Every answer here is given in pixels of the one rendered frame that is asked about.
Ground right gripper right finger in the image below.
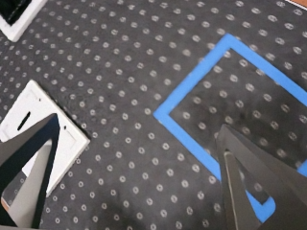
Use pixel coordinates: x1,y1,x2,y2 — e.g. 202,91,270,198
216,124,307,230

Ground blue tape outline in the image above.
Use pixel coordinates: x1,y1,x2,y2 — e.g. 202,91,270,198
153,34,307,219

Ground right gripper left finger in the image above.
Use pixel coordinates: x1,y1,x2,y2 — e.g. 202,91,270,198
0,112,61,229

